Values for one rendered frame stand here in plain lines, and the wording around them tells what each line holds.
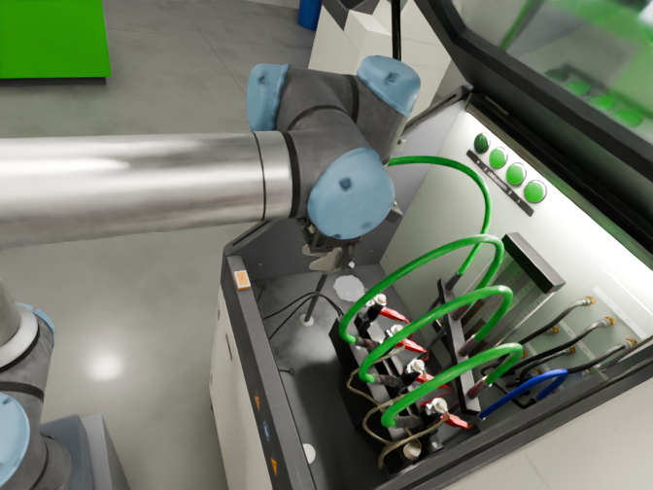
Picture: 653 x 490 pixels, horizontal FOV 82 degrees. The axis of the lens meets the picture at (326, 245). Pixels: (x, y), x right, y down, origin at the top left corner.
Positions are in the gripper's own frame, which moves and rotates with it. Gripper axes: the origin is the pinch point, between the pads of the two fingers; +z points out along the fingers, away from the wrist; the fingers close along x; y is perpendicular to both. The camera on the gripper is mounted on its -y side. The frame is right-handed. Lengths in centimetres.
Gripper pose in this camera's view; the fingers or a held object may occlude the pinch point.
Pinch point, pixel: (328, 267)
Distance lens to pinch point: 67.2
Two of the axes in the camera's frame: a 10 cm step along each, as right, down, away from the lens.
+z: -2.6, 6.9, 6.8
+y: -8.9, 1.0, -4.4
